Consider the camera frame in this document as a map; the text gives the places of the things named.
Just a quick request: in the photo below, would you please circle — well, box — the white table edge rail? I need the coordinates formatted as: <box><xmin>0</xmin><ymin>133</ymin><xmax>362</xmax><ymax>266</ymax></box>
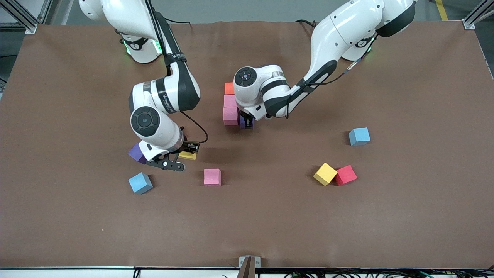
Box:
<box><xmin>0</xmin><ymin>267</ymin><xmax>494</xmax><ymax>278</ymax></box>

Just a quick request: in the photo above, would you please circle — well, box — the brown post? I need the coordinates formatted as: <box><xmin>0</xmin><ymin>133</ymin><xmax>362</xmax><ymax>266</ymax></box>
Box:
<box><xmin>237</xmin><ymin>258</ymin><xmax>256</xmax><ymax>278</ymax></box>

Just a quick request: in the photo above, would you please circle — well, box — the light blue foam block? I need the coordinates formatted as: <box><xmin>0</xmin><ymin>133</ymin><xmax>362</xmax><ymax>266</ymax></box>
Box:
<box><xmin>128</xmin><ymin>172</ymin><xmax>154</xmax><ymax>195</ymax></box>
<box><xmin>348</xmin><ymin>127</ymin><xmax>371</xmax><ymax>147</ymax></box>

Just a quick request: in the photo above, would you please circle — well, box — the yellow floor tape strip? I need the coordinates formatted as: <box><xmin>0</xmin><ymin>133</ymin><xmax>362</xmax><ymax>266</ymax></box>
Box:
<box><xmin>435</xmin><ymin>0</ymin><xmax>450</xmax><ymax>22</ymax></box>

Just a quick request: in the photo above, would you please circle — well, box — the red foam block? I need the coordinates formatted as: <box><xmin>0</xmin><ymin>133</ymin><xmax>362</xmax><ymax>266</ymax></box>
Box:
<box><xmin>334</xmin><ymin>165</ymin><xmax>358</xmax><ymax>186</ymax></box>

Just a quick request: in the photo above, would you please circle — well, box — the brown table cover sheet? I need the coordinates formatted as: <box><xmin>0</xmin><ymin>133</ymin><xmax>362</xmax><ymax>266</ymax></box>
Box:
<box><xmin>0</xmin><ymin>19</ymin><xmax>494</xmax><ymax>270</ymax></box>

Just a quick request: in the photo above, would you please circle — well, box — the aluminium frame profile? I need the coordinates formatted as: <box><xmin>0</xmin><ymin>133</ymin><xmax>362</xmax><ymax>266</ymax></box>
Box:
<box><xmin>462</xmin><ymin>0</ymin><xmax>494</xmax><ymax>30</ymax></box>
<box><xmin>0</xmin><ymin>0</ymin><xmax>51</xmax><ymax>34</ymax></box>

